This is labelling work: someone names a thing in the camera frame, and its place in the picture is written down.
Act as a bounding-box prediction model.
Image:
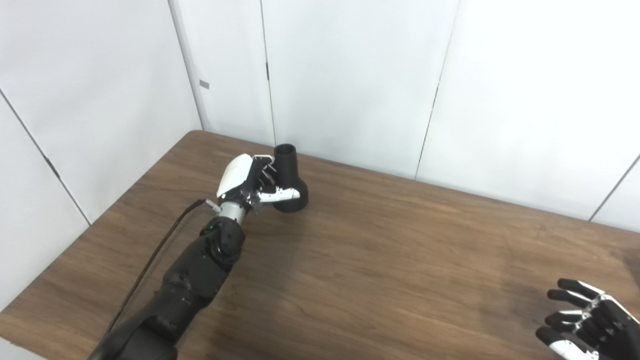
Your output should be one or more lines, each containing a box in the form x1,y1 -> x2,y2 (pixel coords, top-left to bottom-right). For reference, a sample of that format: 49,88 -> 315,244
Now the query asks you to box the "black-white right robot hand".
536,278 -> 640,360

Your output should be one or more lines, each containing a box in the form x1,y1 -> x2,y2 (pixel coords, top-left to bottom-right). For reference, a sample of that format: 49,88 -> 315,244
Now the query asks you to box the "black-white left robot hand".
216,154 -> 302,213

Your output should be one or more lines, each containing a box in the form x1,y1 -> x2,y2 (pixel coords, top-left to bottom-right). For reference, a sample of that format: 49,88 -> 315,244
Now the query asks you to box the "black funnel-shaped nozzle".
272,143 -> 309,214

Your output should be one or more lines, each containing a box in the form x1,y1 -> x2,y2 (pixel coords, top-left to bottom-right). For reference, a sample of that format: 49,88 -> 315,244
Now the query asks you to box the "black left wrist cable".
105,199 -> 221,333

